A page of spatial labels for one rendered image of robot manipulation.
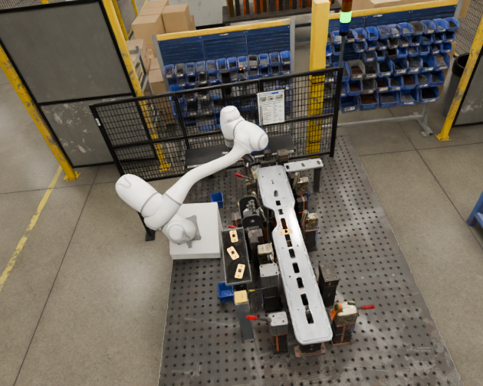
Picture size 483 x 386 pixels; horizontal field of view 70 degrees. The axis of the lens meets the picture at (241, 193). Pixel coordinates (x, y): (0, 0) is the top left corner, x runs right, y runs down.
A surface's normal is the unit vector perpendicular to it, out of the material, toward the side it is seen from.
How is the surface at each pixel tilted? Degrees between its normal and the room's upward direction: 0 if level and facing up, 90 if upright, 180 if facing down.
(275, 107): 90
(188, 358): 0
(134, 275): 0
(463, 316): 0
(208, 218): 44
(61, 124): 90
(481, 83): 91
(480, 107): 89
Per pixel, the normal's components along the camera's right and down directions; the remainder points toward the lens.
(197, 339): -0.10, -0.71
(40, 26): 0.02, 0.69
